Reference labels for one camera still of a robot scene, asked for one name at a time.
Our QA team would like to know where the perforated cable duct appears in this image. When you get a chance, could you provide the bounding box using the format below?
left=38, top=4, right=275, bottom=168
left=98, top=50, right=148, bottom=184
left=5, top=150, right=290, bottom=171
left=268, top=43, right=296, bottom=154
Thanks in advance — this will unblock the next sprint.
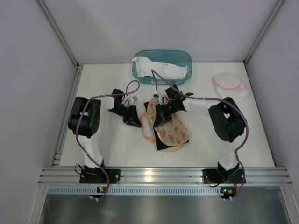
left=47, top=185, right=234, bottom=196

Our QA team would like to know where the black bra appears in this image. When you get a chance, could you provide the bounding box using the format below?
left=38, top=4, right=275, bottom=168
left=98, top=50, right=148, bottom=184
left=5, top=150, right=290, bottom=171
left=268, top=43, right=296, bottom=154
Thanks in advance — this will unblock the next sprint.
left=153, top=124, right=179, bottom=150

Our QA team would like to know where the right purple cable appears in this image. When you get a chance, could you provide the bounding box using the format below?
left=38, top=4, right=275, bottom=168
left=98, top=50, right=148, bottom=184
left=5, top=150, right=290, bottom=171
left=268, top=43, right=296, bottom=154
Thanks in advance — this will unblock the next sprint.
left=151, top=69, right=249, bottom=200

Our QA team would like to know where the right aluminium corner post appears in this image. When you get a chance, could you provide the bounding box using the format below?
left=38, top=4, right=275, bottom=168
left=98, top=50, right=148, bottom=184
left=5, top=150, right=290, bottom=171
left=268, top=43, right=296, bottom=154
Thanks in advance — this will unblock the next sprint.
left=243, top=0, right=286, bottom=67

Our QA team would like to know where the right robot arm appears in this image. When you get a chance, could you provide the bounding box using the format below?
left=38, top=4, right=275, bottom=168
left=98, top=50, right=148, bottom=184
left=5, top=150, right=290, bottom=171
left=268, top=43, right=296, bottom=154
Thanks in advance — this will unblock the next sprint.
left=154, top=85, right=248, bottom=178

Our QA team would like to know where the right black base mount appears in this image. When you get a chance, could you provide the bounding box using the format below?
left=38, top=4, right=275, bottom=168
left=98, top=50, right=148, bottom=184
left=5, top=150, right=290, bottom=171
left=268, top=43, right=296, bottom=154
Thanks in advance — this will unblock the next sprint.
left=202, top=168, right=246, bottom=185

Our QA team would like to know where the purple cable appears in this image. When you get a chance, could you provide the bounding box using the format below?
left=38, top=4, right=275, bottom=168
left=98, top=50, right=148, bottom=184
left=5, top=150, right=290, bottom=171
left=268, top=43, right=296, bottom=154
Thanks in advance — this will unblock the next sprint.
left=151, top=69, right=249, bottom=200
left=74, top=80, right=141, bottom=203

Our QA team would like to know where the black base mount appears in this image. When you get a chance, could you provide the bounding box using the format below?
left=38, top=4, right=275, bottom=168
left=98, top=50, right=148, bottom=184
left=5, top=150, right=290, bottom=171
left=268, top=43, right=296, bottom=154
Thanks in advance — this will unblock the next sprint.
left=202, top=168, right=246, bottom=185
left=79, top=166, right=121, bottom=184

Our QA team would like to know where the white bra in bin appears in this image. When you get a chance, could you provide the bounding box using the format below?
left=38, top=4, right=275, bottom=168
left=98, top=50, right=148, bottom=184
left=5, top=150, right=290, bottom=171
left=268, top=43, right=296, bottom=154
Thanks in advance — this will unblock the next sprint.
left=132, top=57, right=188, bottom=79

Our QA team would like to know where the left aluminium corner post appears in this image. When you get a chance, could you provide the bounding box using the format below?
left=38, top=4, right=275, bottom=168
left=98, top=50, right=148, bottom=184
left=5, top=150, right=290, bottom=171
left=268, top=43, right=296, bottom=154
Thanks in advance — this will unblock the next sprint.
left=35, top=0, right=79, bottom=68

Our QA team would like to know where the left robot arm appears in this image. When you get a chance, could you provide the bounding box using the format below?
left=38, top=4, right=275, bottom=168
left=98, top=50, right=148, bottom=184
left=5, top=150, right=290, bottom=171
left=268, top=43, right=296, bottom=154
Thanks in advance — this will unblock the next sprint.
left=68, top=89, right=142, bottom=170

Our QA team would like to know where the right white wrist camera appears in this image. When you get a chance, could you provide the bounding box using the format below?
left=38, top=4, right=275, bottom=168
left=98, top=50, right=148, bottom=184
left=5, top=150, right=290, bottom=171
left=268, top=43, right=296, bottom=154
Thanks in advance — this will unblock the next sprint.
left=154, top=94, right=169, bottom=105

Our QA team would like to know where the floral pink laundry bag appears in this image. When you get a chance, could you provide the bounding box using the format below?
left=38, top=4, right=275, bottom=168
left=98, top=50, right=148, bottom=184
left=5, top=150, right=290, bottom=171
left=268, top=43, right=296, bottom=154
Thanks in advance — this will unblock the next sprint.
left=140, top=98, right=190, bottom=152

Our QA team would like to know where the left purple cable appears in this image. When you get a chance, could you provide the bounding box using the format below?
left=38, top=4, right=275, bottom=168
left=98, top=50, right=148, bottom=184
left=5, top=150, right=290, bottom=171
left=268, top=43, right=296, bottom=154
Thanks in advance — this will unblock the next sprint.
left=74, top=80, right=141, bottom=203

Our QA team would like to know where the small white mesh laundry bag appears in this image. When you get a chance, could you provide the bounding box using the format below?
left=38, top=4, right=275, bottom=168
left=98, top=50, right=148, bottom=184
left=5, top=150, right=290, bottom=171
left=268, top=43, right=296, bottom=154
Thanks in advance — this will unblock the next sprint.
left=212, top=73, right=251, bottom=103

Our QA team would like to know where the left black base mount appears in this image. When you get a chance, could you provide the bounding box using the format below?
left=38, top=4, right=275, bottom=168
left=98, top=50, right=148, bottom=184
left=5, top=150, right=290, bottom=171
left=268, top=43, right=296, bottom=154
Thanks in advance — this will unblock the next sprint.
left=79, top=166, right=121, bottom=184

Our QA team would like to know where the aluminium front rail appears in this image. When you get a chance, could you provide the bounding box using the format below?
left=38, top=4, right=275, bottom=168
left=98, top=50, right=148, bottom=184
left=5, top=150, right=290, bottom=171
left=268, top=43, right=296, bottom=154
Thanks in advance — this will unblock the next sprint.
left=38, top=166, right=292, bottom=186

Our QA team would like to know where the teal plastic bin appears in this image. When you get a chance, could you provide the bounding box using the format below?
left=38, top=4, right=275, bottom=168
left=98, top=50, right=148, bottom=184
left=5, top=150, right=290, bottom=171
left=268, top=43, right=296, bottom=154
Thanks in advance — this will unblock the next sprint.
left=132, top=50, right=192, bottom=85

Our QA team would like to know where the aluminium corner post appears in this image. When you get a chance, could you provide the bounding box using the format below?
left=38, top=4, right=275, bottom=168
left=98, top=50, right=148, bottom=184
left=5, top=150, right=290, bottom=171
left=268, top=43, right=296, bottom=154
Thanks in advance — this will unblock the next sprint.
left=243, top=0, right=286, bottom=67
left=35, top=0, right=79, bottom=68

